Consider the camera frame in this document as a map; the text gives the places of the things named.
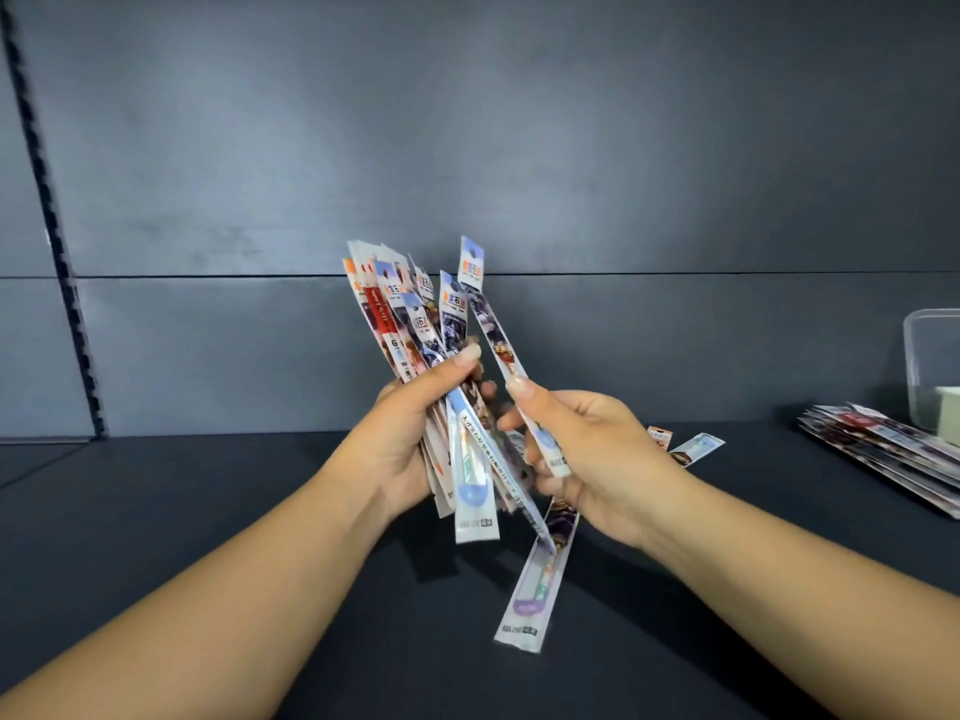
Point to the person's left hand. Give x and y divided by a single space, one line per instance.
390 442

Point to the person's right hand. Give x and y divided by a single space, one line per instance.
600 457

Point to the person's right thumb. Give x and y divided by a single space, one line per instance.
544 398

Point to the person's left thumb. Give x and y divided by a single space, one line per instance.
444 373

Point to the bunch of printed pen packets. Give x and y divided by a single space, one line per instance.
420 329

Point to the single blue-topped pen packet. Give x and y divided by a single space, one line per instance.
487 322

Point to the person's left forearm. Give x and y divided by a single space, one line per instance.
195 599

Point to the person's right forearm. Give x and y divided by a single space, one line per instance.
795 599

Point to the orange-ended pen packet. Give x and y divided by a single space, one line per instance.
660 437

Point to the white blue-ended pen packet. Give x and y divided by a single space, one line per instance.
699 448

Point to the purple-ended pen packet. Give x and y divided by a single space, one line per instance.
536 599

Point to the pile of printed packets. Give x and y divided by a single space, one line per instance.
885 453

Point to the clear plastic container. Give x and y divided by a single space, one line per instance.
930 359

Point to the black slotted shelf rail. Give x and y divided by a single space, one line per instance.
52 217

